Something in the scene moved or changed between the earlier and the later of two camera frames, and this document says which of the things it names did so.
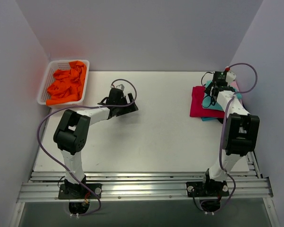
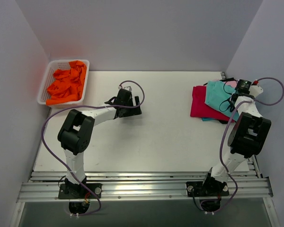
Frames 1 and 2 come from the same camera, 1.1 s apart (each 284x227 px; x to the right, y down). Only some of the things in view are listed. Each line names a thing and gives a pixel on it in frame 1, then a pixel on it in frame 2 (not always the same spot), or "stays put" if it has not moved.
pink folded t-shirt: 234,84 stays put
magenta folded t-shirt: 196,108 stays put
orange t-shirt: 67,84 stays put
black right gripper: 214,88 -> 235,97
